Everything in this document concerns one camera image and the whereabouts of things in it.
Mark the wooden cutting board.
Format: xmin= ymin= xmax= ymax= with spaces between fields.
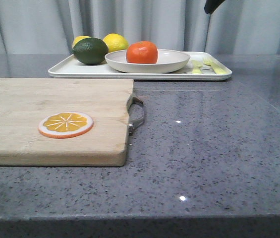
xmin=0 ymin=78 xmax=134 ymax=167

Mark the yellow lemon left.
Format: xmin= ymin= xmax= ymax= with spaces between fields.
xmin=72 ymin=35 xmax=91 ymax=49

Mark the grey curtain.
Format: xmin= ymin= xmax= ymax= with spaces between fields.
xmin=0 ymin=0 xmax=280 ymax=55

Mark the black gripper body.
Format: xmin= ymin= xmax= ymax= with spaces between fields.
xmin=204 ymin=0 xmax=225 ymax=14

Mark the white round plate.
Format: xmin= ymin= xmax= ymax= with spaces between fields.
xmin=105 ymin=49 xmax=190 ymax=73

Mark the yellow plastic knife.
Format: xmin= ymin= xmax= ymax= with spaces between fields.
xmin=191 ymin=59 xmax=203 ymax=74

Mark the green lime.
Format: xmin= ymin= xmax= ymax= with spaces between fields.
xmin=72 ymin=37 xmax=109 ymax=65

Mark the orange slice toy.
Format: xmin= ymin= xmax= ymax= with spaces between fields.
xmin=38 ymin=112 xmax=93 ymax=139

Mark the metal cutting board handle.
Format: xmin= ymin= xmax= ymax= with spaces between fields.
xmin=127 ymin=96 xmax=146 ymax=134

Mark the white rectangular tray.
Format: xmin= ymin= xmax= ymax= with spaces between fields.
xmin=48 ymin=52 xmax=232 ymax=81

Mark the yellow lemon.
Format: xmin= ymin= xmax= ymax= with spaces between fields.
xmin=103 ymin=33 xmax=129 ymax=53
xmin=72 ymin=35 xmax=91 ymax=49

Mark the yellow lemon right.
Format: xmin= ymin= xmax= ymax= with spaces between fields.
xmin=103 ymin=33 xmax=129 ymax=53

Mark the orange mandarin fruit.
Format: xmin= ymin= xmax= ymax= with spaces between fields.
xmin=126 ymin=41 xmax=158 ymax=64

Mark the yellow plastic fork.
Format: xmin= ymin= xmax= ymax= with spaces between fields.
xmin=203 ymin=57 xmax=226 ymax=74

